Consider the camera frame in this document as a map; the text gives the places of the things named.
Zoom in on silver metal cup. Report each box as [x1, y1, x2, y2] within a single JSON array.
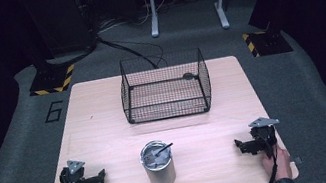
[[137, 137, 179, 183]]

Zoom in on black wire basket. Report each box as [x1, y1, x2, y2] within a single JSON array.
[[114, 45, 216, 127]]

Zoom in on dark cabinet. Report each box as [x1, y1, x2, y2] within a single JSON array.
[[18, 0, 100, 67]]

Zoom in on black floor cable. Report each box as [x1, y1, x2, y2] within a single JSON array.
[[95, 24, 168, 80]]

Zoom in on black yellow striped base plate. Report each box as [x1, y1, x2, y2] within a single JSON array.
[[25, 63, 79, 99], [240, 25, 294, 61]]

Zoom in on person's right hand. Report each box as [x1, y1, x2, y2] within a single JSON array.
[[258, 143, 295, 183]]

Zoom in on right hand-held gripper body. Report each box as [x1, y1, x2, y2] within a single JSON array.
[[239, 114, 287, 163]]

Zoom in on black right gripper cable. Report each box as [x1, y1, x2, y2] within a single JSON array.
[[249, 126, 286, 183]]

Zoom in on thin black stick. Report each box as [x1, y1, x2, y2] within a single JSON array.
[[153, 142, 176, 157]]

